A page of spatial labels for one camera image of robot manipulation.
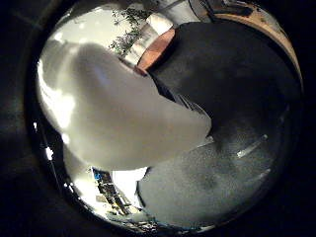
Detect oval brown wooden plate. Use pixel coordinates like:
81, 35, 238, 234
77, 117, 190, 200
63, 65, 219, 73
135, 27, 178, 72

